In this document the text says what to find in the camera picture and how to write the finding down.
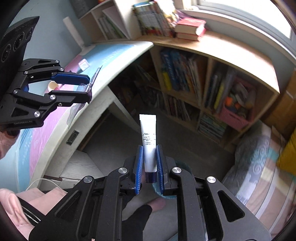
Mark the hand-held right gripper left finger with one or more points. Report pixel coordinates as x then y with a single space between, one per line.
138 166

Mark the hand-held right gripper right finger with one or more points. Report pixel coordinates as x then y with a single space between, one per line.
160 166

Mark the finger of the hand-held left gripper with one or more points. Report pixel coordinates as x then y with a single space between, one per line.
69 78
69 98

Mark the white cream tube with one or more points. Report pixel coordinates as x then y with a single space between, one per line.
149 139

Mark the person's left forearm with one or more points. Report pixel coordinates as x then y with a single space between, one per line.
7 148

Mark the white paper cup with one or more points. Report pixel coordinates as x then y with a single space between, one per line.
53 86

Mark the small white box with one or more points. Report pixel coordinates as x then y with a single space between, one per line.
84 64

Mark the white desk lamp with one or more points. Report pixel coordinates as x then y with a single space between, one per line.
74 32

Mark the pink and blue printed towel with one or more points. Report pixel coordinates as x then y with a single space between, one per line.
46 139

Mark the person's foot in black sock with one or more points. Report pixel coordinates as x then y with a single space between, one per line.
138 217

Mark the flat stack of books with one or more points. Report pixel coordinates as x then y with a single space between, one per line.
211 127

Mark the white desk bookshelf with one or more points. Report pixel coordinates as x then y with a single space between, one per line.
92 16

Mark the row of thin magazines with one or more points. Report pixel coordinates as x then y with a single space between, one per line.
111 25

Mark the pink storage basket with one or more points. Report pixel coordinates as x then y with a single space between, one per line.
233 118

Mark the striped bed blanket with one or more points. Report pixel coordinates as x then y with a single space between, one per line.
254 173

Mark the row of blue books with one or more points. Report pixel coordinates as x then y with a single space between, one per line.
178 69

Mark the row of colourful books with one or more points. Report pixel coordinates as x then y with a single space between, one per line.
152 18

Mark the person's pink clothing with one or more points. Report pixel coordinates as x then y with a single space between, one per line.
13 208

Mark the red hardcover book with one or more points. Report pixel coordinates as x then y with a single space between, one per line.
188 36
189 24

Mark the yellow pillow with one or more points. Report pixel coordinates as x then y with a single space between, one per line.
289 157

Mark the wooden floor bookcase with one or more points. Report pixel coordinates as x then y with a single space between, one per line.
231 53

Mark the wall socket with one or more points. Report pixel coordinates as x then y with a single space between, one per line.
72 138

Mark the window frame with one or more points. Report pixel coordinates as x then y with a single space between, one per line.
231 7

